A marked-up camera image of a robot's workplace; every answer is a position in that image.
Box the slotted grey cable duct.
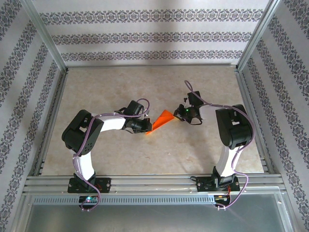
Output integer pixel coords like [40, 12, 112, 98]
[32, 195, 215, 205]

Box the orange paper sheet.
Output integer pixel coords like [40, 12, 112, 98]
[146, 109, 176, 135]

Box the grey metal sheet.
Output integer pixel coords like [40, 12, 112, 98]
[24, 193, 290, 232]

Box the aluminium frame post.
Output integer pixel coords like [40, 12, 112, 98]
[20, 0, 67, 71]
[236, 0, 282, 71]

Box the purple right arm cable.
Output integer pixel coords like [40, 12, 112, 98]
[184, 80, 254, 210]

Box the small electronics board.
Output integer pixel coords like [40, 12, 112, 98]
[213, 194, 231, 206]
[78, 195, 99, 206]

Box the wide aluminium base rail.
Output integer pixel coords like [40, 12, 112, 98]
[23, 173, 287, 194]

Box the aluminium side rail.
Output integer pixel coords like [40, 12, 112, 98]
[235, 69, 276, 174]
[32, 69, 70, 177]

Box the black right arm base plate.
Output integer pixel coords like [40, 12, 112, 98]
[197, 176, 240, 193]

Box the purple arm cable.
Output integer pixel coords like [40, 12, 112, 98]
[72, 98, 152, 212]
[184, 80, 254, 210]

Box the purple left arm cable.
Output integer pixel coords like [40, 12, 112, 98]
[72, 98, 152, 212]

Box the thin aluminium table rail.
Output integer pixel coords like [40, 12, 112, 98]
[65, 63, 239, 69]

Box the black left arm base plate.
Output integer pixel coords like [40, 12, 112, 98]
[67, 177, 112, 193]

